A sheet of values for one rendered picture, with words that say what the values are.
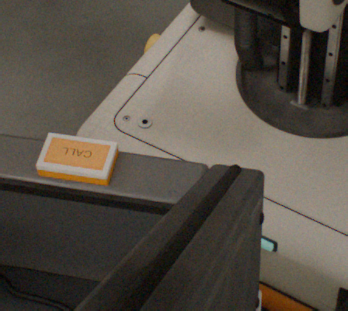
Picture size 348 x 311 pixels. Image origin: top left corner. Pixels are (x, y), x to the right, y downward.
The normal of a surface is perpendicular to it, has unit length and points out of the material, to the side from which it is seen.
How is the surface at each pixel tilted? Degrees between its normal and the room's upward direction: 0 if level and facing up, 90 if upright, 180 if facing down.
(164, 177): 0
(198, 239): 43
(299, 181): 0
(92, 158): 0
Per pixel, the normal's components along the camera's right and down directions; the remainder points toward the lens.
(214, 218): 0.11, -0.98
